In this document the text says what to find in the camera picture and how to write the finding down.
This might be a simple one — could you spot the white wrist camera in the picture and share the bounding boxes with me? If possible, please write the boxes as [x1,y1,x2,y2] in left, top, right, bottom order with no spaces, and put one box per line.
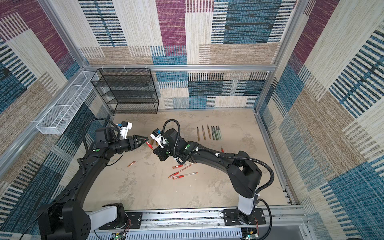
[151,129,167,149]
[118,121,133,140]

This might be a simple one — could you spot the dark green pen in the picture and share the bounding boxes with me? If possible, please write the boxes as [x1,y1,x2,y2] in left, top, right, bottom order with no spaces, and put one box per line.
[211,126,216,140]
[213,126,219,141]

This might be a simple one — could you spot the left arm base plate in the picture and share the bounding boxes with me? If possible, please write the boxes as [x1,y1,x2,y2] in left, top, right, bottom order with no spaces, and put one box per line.
[98,212,143,230]

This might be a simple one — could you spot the red gel pen diagonal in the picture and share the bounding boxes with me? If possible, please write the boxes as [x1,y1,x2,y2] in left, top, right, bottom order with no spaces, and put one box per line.
[168,165,191,179]

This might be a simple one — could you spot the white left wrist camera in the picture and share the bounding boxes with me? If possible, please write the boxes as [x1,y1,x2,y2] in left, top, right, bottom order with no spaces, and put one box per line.
[118,121,133,140]

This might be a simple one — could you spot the white wire mesh basket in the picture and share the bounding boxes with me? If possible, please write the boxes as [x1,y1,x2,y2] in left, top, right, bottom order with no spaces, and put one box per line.
[36,71,95,135]

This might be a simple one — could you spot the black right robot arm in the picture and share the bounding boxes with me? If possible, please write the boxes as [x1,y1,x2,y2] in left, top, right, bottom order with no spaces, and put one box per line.
[151,119,275,225]

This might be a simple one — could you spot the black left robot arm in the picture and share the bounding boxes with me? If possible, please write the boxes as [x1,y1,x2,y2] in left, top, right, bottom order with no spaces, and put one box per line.
[37,122,148,240]

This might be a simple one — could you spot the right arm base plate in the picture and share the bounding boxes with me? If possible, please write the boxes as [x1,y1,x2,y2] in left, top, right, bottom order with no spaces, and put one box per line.
[223,208,266,226]

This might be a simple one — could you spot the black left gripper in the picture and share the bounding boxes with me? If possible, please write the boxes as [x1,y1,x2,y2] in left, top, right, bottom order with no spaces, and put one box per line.
[109,135,148,155]

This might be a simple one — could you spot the black wire mesh shelf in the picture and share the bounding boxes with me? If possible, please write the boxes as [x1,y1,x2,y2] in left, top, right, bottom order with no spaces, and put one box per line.
[91,68,159,114]

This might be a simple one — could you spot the red gel pen bottom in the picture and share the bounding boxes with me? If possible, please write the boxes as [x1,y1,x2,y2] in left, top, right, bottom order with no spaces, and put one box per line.
[172,172,198,180]

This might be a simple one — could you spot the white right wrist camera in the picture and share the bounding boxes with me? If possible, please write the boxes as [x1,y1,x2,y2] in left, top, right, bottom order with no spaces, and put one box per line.
[151,129,167,149]

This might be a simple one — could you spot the light green marker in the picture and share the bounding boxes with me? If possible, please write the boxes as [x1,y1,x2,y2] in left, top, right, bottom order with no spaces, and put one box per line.
[216,126,222,141]

